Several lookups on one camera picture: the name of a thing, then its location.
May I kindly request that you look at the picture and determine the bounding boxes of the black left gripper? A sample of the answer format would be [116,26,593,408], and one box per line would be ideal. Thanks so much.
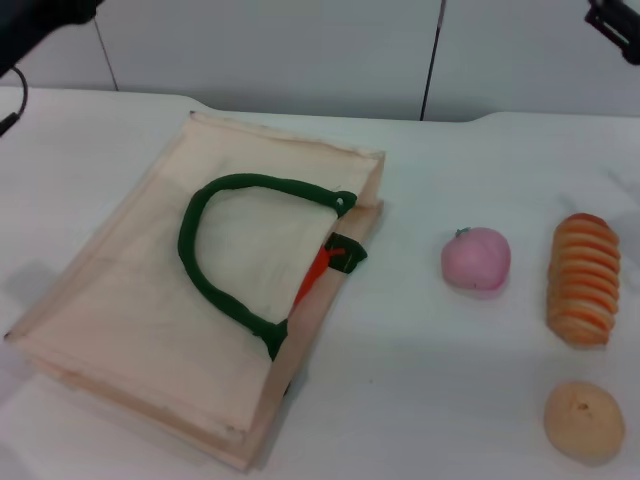
[0,0,104,79]

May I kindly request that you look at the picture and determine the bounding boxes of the white handbag with green handle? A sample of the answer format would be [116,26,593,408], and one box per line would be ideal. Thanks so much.
[3,110,387,474]

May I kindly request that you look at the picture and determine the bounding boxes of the orange fruit with stem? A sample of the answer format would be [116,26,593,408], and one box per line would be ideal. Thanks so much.
[293,246,347,309]

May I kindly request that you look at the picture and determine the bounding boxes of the orange striped bread loaf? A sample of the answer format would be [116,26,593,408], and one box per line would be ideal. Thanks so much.
[545,212,622,347]

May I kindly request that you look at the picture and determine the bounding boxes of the pink peach toy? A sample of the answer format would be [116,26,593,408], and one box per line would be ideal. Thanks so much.
[440,226,512,290]

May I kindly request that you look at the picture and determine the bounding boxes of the round beige bun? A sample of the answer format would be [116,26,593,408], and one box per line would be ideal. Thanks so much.
[543,380,626,459]

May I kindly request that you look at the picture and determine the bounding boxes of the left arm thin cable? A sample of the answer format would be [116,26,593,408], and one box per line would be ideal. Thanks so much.
[0,65,29,137]

